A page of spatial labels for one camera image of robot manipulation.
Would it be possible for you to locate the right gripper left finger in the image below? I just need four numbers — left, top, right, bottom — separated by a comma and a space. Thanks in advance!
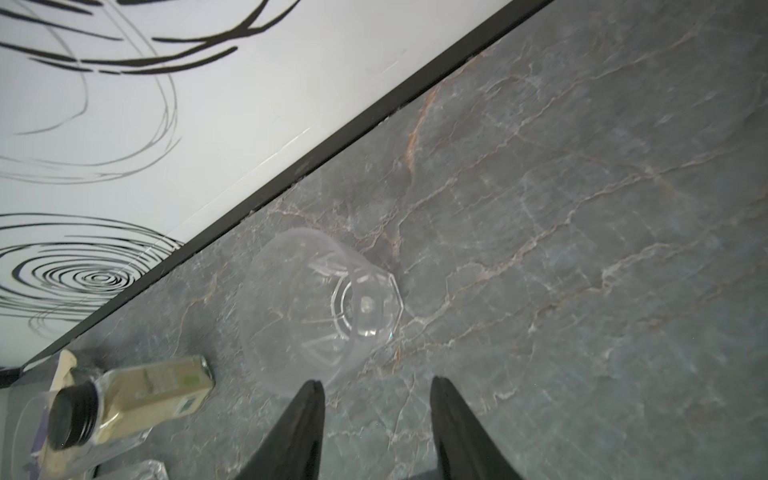
236, 380, 325, 480

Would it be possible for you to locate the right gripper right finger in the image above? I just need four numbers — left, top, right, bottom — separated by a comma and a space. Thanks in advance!
430, 376, 522, 480

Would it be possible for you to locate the clear glass far right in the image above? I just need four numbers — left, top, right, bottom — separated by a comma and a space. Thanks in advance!
234, 228, 404, 397

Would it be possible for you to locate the spice bottle black cap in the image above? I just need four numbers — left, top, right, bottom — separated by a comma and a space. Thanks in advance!
46, 353, 216, 451

